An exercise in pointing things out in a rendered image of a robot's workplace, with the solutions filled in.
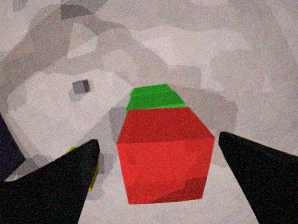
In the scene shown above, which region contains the yellow block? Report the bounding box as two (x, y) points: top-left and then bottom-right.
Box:
(68, 147), (100, 190)

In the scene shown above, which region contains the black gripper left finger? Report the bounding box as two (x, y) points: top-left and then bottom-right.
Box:
(0, 140), (101, 224)

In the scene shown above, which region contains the green block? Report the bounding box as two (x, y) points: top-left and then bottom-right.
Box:
(125, 91), (186, 115)
(130, 83), (172, 99)

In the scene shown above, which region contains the red block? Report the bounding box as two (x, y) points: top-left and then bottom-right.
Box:
(116, 107), (214, 204)

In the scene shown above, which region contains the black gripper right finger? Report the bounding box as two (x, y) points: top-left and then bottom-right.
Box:
(218, 132), (298, 224)

